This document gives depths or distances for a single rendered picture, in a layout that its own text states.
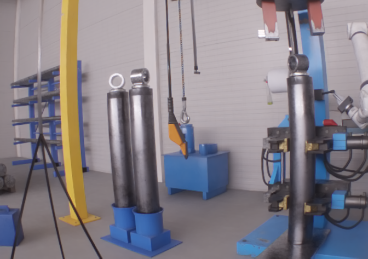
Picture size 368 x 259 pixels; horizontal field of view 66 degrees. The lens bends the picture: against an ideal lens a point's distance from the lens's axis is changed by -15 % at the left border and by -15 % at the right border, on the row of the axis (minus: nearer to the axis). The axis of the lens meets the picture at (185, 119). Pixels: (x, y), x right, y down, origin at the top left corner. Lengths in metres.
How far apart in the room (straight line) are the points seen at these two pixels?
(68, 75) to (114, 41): 3.37
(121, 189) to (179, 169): 1.88
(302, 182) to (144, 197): 1.36
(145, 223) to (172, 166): 2.12
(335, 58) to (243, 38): 1.52
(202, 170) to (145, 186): 1.85
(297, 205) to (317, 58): 1.27
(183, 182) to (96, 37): 4.23
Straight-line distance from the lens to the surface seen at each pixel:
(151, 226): 2.96
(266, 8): 2.60
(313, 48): 2.94
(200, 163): 4.61
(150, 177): 2.87
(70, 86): 3.87
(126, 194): 3.14
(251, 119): 4.95
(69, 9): 4.06
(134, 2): 6.85
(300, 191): 2.52
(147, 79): 2.96
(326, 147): 2.41
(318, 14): 2.63
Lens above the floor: 1.23
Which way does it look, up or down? 1 degrees down
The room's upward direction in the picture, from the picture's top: 3 degrees counter-clockwise
